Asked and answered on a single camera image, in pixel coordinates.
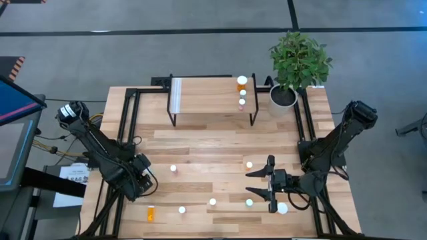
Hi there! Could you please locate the green plant in white pot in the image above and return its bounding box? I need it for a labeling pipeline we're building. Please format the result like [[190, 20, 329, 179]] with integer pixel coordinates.
[[268, 30, 334, 117]]

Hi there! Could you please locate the black power strip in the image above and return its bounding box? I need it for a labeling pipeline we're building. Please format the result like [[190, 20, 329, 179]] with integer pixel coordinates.
[[150, 75, 173, 88]]

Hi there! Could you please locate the yellow cable bundle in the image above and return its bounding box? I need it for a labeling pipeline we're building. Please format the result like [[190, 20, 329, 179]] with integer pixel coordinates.
[[31, 112, 105, 158]]

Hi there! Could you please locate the black stand beam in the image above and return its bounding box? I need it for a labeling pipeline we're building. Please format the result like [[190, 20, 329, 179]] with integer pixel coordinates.
[[19, 166, 87, 198]]

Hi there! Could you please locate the black orange striped floor marker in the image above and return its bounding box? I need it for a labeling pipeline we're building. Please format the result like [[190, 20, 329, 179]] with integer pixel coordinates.
[[0, 55, 26, 83], [0, 0, 47, 5]]

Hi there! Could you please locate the wooden shelf black metal frame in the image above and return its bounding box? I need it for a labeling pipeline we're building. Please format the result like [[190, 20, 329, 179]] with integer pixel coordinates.
[[165, 73, 260, 127]]

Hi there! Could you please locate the white paper sign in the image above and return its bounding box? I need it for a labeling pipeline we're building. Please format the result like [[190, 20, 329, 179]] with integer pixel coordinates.
[[52, 162, 91, 208]]

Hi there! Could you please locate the grey metal stand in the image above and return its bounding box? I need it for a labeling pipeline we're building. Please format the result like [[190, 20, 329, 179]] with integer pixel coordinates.
[[395, 115, 427, 138]]

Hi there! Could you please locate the grey panel with teal edge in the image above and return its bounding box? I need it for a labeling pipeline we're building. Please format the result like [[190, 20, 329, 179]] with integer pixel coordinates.
[[0, 111, 44, 193]]

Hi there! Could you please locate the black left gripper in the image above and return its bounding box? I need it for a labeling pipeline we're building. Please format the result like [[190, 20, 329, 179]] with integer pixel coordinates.
[[125, 153, 154, 201]]

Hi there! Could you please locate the blue screen monitor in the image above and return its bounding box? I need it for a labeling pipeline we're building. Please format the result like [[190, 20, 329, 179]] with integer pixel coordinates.
[[0, 75, 47, 127]]

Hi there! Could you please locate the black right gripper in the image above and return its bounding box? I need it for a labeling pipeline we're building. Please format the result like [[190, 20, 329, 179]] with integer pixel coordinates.
[[246, 155, 293, 214]]

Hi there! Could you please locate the black aluminium table frame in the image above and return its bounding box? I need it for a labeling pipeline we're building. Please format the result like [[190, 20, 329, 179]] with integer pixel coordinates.
[[75, 73, 365, 240]]

